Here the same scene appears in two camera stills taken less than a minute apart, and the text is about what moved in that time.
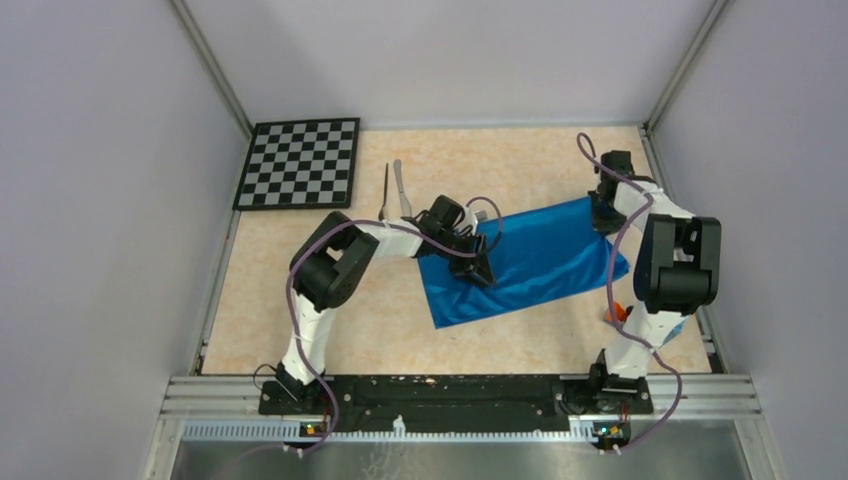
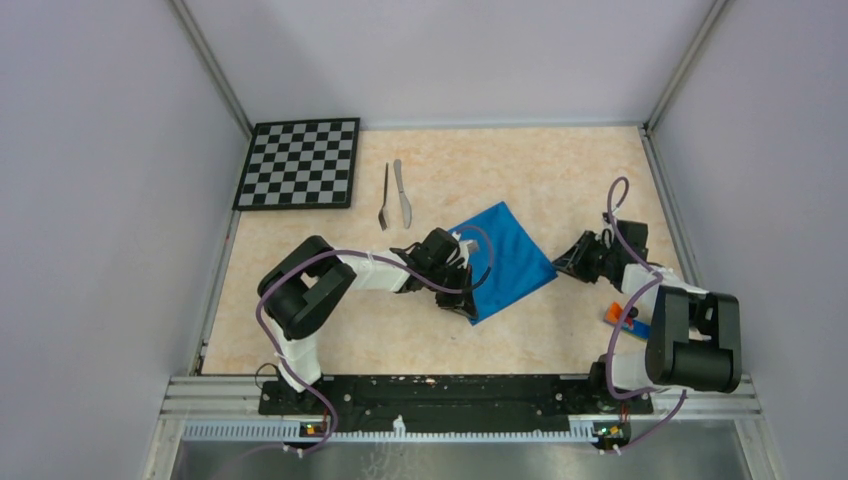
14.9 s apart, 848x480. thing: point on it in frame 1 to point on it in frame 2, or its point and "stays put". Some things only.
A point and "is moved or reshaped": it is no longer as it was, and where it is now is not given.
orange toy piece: x=619 y=313 stays put
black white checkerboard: x=299 y=165 stays put
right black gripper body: x=603 y=218 to x=606 y=253
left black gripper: x=477 y=268 to x=463 y=302
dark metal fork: x=382 y=209 stays put
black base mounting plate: x=457 y=399 stays put
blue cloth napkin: x=538 y=255 is moved or reshaped
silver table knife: x=404 y=201 stays put
